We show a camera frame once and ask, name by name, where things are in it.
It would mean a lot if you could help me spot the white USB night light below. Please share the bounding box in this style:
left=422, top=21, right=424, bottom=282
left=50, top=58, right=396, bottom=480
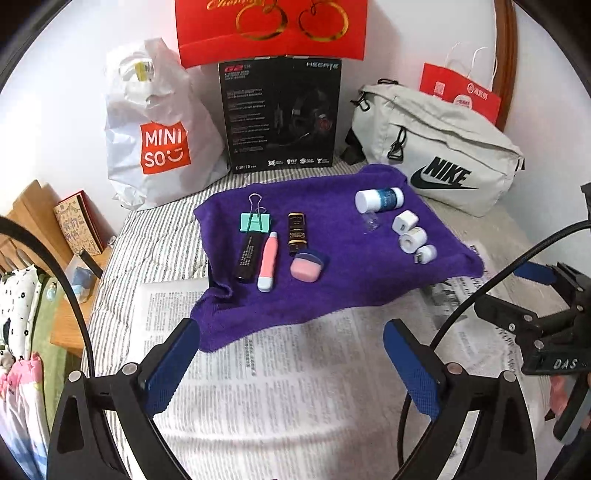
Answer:
left=414, top=244, right=438, bottom=265

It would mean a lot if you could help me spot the white tape roll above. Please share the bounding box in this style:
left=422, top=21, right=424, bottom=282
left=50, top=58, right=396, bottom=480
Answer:
left=399, top=227, right=428, bottom=254

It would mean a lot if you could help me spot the white charger plug cube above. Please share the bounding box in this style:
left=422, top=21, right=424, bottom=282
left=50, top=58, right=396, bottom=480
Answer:
left=392, top=210, right=419, bottom=235

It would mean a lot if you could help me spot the pink jar with blue lid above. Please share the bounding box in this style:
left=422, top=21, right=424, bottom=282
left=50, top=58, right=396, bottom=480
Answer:
left=290, top=249, right=329, bottom=283

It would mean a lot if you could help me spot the pink white pen tube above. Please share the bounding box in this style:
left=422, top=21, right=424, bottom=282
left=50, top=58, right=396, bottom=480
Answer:
left=256, top=231, right=279, bottom=293

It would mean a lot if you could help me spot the black gold Grand Reserve box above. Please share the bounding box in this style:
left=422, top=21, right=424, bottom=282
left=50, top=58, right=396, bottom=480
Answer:
left=287, top=212, right=308, bottom=256

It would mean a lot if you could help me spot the person right hand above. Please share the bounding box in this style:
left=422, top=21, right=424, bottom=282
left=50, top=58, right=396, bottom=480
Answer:
left=545, top=376, right=575, bottom=421

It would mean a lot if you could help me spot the newspaper sheet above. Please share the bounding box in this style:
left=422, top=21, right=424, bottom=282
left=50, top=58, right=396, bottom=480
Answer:
left=126, top=241, right=549, bottom=479

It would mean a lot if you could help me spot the wooden side table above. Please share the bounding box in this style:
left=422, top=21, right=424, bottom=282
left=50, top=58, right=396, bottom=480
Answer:
left=49, top=246, right=115, bottom=358

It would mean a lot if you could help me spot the small blue box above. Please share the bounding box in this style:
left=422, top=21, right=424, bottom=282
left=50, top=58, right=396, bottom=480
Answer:
left=65, top=256, right=98, bottom=304

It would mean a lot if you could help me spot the striped bed cover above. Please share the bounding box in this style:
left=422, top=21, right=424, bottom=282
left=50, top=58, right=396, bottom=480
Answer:
left=89, top=177, right=532, bottom=389

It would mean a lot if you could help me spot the white patterned cloth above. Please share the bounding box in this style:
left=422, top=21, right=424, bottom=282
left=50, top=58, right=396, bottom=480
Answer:
left=1, top=265, right=68, bottom=479

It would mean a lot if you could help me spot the beige Nike waist bag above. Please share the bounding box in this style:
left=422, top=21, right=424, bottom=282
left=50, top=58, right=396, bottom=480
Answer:
left=346, top=79, right=525, bottom=217

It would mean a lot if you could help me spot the patterned brown book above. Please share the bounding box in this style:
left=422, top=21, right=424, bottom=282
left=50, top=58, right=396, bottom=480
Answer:
left=53, top=191, right=105, bottom=256

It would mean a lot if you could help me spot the white blue cylindrical bottle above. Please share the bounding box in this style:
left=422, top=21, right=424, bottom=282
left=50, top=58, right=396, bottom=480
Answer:
left=355, top=187, right=405, bottom=214

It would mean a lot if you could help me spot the purple fleece towel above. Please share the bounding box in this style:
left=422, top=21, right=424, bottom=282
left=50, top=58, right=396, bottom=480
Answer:
left=190, top=164, right=484, bottom=352

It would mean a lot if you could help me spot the green binder clip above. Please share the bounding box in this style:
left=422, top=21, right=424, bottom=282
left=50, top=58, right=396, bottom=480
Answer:
left=240, top=193, right=271, bottom=234

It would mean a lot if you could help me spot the red paper shopping bag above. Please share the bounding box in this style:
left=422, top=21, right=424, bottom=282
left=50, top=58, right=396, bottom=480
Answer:
left=420, top=41, right=501, bottom=124

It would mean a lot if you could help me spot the wooden chair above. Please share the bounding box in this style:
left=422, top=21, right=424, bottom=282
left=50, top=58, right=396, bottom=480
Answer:
left=1, top=180, right=73, bottom=273

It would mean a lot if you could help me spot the white Miniso plastic bag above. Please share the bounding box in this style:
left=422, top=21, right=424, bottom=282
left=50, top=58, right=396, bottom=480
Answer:
left=105, top=38, right=229, bottom=211

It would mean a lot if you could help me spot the black Hecate headset box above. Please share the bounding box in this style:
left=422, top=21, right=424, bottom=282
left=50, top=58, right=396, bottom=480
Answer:
left=218, top=56, right=342, bottom=173

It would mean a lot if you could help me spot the red gift bag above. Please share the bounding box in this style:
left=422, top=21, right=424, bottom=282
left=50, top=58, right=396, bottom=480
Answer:
left=174, top=0, right=369, bottom=68

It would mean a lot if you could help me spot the black cable right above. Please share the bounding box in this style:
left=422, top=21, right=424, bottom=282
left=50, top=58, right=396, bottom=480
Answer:
left=396, top=220, right=591, bottom=467

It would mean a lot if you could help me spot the black cable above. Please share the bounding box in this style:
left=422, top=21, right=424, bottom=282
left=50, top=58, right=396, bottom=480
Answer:
left=0, top=215, right=98, bottom=379
left=396, top=220, right=591, bottom=467

